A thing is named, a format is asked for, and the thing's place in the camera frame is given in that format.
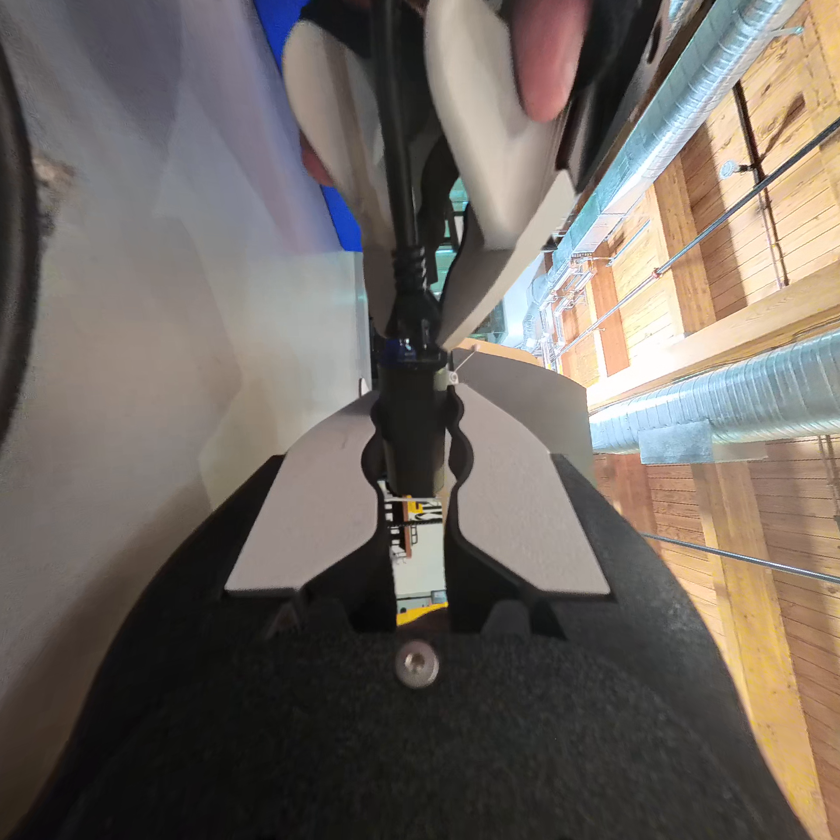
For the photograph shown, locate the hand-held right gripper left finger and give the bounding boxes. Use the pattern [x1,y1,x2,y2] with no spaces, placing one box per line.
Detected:
[224,397,397,634]

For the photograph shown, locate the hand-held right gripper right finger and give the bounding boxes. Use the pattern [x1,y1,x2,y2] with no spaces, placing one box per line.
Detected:
[444,389,611,634]

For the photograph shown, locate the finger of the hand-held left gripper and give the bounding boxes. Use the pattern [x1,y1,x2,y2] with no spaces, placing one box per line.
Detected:
[281,19,400,253]
[422,0,581,353]

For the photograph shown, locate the blue plastic bin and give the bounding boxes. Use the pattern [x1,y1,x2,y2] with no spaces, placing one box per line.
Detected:
[254,0,366,256]

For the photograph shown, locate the black ethernet cable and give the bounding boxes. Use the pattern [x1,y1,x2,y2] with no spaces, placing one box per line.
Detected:
[0,0,450,454]

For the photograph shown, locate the black ethernet port adapter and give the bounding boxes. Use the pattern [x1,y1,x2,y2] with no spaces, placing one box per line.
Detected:
[369,331,468,500]

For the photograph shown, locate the person's left hand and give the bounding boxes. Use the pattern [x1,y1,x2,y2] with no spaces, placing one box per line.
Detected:
[300,0,594,187]

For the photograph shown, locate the silver ventilation duct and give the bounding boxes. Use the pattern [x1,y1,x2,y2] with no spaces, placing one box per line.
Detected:
[587,329,840,466]
[523,0,804,336]

